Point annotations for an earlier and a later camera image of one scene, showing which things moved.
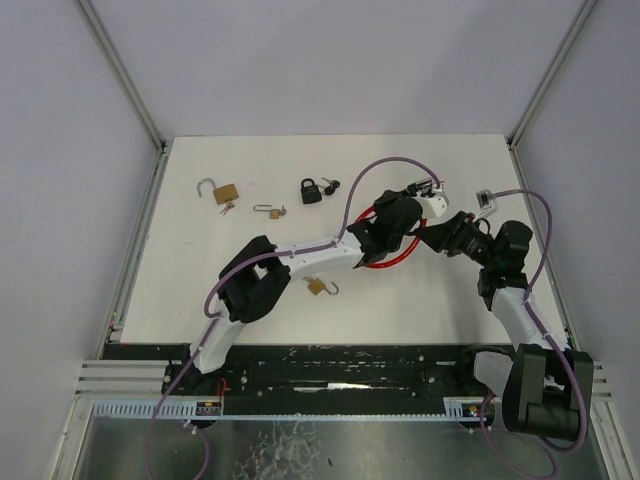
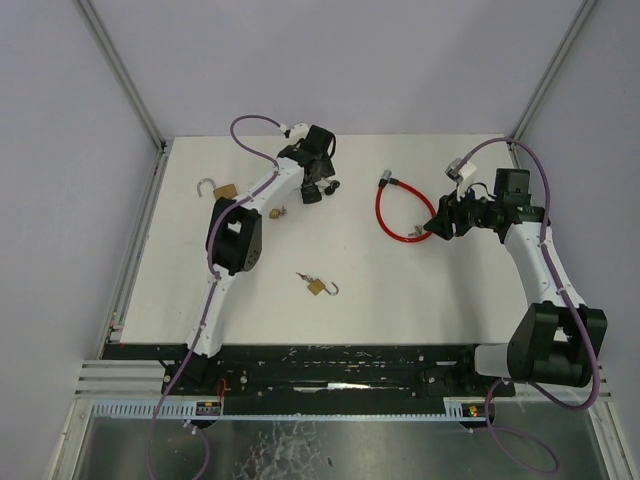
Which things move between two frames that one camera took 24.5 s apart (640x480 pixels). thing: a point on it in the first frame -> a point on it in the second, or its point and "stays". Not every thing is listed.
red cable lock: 421,232 -> 387,179
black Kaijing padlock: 310,194 stays
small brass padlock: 317,286 stays
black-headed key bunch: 330,188 stays
